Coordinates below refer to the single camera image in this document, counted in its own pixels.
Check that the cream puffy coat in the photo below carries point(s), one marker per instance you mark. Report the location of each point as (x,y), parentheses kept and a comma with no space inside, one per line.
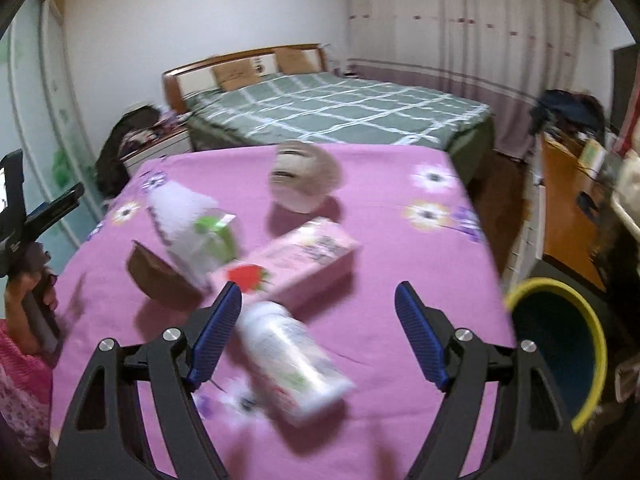
(630,180)

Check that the beige paper cup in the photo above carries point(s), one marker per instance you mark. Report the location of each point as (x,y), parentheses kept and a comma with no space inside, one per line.
(160,280)

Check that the dark blue clothes pile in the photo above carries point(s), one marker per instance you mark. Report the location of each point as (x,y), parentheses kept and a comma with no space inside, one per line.
(570,110)

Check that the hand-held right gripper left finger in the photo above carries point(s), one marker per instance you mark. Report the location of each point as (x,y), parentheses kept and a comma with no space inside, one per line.
(217,330)

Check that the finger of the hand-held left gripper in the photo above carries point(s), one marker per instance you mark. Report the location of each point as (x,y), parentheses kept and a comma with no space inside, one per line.
(55,210)

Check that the white bottle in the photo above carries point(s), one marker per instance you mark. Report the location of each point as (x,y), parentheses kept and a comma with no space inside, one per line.
(290,360)

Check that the pink strawberry printed box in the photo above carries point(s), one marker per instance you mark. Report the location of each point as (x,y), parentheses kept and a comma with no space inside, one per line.
(300,260)

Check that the purple floral tablecloth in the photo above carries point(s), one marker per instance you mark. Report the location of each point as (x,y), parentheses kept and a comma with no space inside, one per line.
(390,250)

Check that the wardrobe sliding door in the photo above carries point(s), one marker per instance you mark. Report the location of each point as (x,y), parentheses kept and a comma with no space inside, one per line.
(35,110)

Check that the black television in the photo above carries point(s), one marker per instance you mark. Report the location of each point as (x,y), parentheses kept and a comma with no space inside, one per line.
(627,85)

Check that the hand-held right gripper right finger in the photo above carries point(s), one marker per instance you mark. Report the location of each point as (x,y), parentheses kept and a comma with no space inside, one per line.
(420,335)

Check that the person's left forearm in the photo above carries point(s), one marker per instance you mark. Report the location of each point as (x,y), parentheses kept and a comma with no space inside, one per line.
(22,395)

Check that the white folded towel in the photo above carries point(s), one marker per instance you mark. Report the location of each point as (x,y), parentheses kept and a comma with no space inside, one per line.
(175,205)

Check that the pink striped curtain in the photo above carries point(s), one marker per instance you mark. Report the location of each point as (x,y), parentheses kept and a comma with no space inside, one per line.
(475,35)

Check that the wooden bed with green blanket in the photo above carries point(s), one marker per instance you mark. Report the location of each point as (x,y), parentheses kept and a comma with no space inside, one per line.
(340,110)

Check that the white nightstand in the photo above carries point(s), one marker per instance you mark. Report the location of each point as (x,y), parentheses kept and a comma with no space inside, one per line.
(162,147)

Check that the yellow-rimmed blue trash bin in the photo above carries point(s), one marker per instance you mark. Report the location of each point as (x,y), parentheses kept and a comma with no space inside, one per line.
(555,345)

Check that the person's left hand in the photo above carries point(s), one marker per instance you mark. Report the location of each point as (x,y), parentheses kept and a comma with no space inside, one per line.
(17,315)

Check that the upright paper cup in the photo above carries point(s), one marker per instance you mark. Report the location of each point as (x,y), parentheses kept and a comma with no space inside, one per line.
(305,175)

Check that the brown pillow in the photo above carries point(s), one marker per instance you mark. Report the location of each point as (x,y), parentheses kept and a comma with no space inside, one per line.
(297,60)
(235,76)

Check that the wooden desk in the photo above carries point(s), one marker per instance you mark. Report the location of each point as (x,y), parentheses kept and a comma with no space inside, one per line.
(565,210)

